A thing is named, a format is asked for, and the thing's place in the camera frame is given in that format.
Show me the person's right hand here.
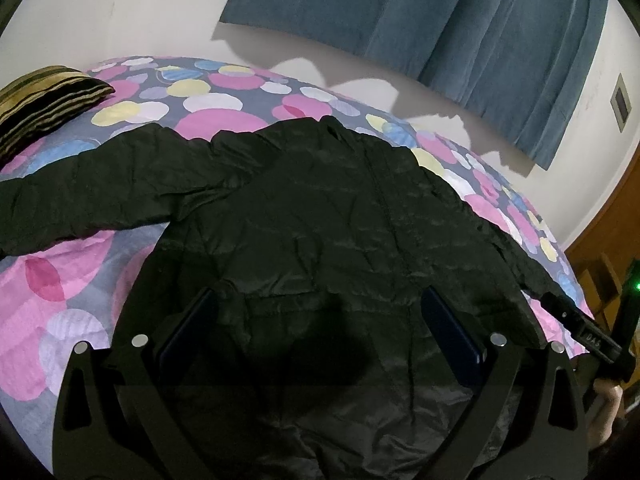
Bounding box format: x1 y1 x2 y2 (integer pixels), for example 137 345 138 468
587 379 623 450

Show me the yellow black striped pillow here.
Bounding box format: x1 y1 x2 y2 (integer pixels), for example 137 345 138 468
1 65 115 166

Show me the grey wall switch plate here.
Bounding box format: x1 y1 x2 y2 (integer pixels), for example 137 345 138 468
610 74 632 132

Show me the black puffer jacket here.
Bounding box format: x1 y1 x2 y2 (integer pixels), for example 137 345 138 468
1 117 562 479

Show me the colourful dotted bed cover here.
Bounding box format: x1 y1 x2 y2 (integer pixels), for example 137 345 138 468
1 56 586 466

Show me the blue curtain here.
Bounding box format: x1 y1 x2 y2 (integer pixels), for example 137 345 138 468
221 0 608 167

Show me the brown wooden furniture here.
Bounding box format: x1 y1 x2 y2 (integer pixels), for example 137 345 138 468
567 155 640 330

